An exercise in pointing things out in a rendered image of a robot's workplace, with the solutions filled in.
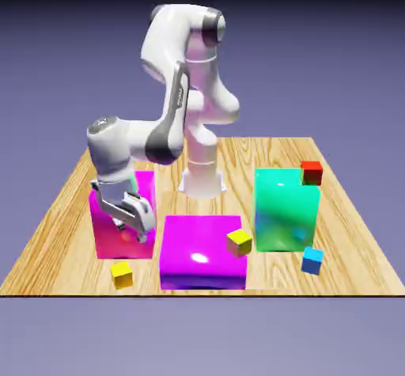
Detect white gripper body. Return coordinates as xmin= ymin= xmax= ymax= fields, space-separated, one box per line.
xmin=90 ymin=180 xmax=157 ymax=235

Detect small yellow cube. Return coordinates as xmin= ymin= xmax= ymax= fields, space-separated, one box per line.
xmin=225 ymin=228 xmax=254 ymax=258
xmin=110 ymin=261 xmax=134 ymax=291

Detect small blue cube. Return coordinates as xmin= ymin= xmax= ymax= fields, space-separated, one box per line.
xmin=301 ymin=245 xmax=325 ymax=276

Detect small red cube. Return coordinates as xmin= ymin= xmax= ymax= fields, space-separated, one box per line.
xmin=299 ymin=160 xmax=324 ymax=188

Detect large magenta box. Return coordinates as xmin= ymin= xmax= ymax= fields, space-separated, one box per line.
xmin=88 ymin=170 xmax=157 ymax=260
xmin=159 ymin=215 xmax=248 ymax=291

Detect large green box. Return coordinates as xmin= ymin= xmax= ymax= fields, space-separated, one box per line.
xmin=253 ymin=167 xmax=323 ymax=253

